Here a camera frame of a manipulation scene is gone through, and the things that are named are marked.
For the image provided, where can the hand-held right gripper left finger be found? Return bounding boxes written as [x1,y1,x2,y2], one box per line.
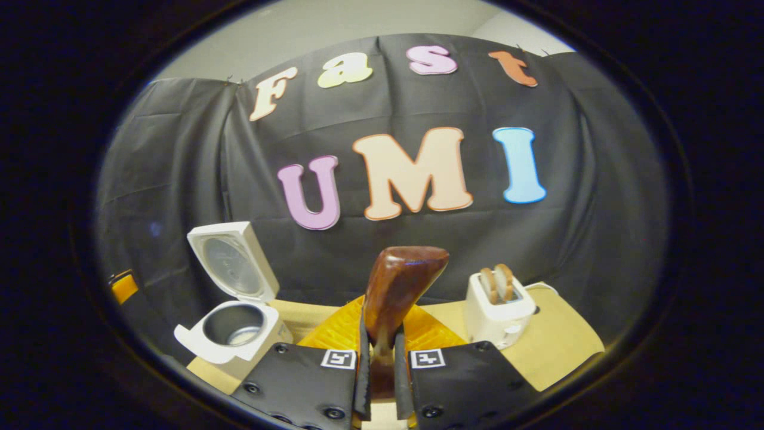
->
[230,296,372,430]

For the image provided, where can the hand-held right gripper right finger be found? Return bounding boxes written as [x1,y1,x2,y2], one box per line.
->
[393,303,541,430]

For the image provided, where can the brown wooden spoon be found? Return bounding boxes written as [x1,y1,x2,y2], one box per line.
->
[363,246,449,400]

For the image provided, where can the white rice cooker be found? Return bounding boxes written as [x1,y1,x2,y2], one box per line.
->
[174,222,294,381]

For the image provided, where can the white toaster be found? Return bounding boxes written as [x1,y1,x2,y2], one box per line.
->
[464,272,537,350]

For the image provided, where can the toasted bread slice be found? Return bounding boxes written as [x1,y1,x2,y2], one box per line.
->
[480,267,498,304]
[494,263,515,301]

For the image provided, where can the black backdrop cloth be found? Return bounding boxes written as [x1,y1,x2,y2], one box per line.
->
[95,33,670,362]

